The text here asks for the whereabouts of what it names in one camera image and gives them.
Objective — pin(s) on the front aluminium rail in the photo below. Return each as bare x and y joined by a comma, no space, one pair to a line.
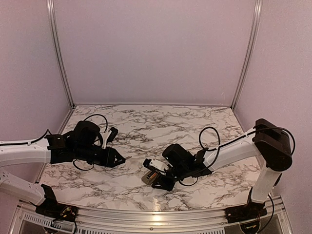
105,221

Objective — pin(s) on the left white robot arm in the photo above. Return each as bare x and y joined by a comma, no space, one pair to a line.
32,151

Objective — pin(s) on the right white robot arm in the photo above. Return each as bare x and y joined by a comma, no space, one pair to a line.
276,145

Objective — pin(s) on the right aluminium frame post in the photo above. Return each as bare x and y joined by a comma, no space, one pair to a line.
249,52

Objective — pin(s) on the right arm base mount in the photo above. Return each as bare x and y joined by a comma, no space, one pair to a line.
243,213

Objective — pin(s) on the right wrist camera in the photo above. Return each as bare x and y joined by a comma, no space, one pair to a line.
156,166

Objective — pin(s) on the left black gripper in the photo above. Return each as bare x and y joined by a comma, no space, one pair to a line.
108,160

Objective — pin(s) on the aluminium frame post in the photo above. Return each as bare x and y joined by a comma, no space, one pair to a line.
249,52
57,48

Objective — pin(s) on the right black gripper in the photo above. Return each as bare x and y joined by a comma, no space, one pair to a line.
165,185

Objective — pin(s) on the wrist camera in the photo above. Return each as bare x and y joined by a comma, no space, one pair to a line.
109,136
156,166

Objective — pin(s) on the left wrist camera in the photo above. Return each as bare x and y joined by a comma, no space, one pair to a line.
109,136

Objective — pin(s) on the left aluminium frame post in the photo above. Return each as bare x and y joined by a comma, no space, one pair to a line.
57,48

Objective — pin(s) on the grey remote control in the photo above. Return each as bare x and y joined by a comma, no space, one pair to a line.
146,178

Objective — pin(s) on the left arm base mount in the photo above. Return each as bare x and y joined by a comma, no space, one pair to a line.
57,211

